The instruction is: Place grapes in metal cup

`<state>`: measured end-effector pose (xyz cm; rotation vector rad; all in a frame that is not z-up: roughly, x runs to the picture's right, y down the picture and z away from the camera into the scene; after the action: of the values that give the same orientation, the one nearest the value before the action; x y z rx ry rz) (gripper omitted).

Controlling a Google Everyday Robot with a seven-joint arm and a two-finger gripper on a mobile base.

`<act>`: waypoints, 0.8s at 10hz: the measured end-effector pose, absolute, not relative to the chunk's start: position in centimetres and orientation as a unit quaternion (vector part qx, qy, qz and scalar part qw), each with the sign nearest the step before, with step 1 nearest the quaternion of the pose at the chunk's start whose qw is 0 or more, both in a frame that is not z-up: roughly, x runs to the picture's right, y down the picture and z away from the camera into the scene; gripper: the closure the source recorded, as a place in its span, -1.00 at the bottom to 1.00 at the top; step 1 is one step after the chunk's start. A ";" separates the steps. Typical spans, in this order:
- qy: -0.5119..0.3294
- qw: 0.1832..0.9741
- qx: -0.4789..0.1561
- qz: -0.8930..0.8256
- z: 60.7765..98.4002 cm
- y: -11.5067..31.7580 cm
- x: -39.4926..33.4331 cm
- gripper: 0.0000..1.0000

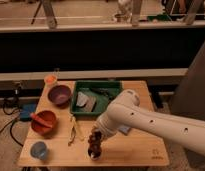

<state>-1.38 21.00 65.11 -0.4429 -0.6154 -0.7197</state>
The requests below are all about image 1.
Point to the grey sponge block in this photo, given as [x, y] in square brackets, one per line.
[85, 103]

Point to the blue cup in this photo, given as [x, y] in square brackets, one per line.
[39, 150]

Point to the yellow tongs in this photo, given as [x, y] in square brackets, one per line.
[75, 131]

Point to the green plastic tray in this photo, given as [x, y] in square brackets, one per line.
[113, 87]

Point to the red-orange bowl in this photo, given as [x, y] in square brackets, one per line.
[48, 116]

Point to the purple bowl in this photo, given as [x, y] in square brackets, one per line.
[59, 94]

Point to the orange small cup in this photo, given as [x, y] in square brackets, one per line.
[50, 79]

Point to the blue box on floor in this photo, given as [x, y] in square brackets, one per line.
[26, 110]

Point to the red spoon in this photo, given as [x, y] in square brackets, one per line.
[40, 120]

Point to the blue cloth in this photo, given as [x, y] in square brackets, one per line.
[124, 129]

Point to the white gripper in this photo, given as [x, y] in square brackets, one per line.
[106, 126]

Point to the dark utensil in tray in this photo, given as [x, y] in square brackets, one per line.
[102, 92]

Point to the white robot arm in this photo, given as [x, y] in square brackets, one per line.
[125, 110]

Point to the dark purple grape bunch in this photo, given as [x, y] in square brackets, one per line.
[95, 139]

